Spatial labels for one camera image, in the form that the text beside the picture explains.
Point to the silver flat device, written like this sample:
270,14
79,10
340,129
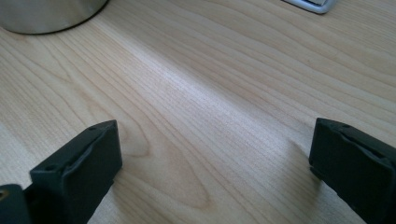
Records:
313,4

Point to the round metal pot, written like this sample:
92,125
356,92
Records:
46,14

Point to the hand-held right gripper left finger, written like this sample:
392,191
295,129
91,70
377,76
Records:
81,169

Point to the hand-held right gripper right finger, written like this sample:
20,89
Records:
355,165

